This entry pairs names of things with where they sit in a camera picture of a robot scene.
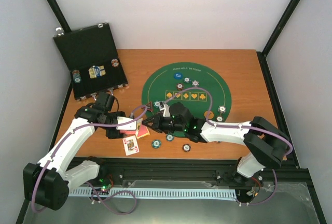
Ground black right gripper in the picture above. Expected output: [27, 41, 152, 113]
[142, 113, 186, 135]

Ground red triangular dealer button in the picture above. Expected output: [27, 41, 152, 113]
[146, 102, 153, 111]

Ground teal poker chip stack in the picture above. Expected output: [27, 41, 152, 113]
[151, 139, 161, 149]

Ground king of hearts card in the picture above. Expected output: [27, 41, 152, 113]
[122, 136, 140, 156]

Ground brown poker chip stack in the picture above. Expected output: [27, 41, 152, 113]
[182, 144, 191, 152]

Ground blue small blind button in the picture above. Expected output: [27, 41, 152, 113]
[174, 72, 183, 80]

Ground red playing card deck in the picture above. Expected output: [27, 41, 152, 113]
[120, 130, 136, 136]

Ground orange big blind button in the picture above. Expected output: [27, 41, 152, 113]
[204, 111, 214, 120]

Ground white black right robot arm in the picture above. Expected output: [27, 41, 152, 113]
[143, 114, 293, 178]

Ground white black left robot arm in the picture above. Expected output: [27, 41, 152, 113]
[23, 92, 125, 213]

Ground gold playing card box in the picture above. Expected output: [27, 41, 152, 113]
[135, 118, 150, 139]

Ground round green poker mat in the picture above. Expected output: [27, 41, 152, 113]
[141, 62, 232, 138]

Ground blue chips in case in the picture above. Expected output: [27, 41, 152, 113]
[88, 65, 106, 79]

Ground mixed chip stack in case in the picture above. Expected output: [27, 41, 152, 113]
[72, 70, 81, 83]

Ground orange chip in case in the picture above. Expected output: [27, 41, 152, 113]
[111, 59, 119, 67]

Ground black poker case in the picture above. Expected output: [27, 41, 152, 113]
[53, 22, 129, 100]

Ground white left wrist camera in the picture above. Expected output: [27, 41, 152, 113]
[116, 116, 137, 131]

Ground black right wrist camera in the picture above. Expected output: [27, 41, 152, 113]
[160, 102, 193, 124]

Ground black aluminium frame rail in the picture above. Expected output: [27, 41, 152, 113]
[14, 158, 329, 223]

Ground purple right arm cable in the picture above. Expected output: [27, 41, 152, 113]
[162, 87, 294, 207]

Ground light blue cable duct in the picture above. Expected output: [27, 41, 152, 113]
[68, 186, 238, 200]

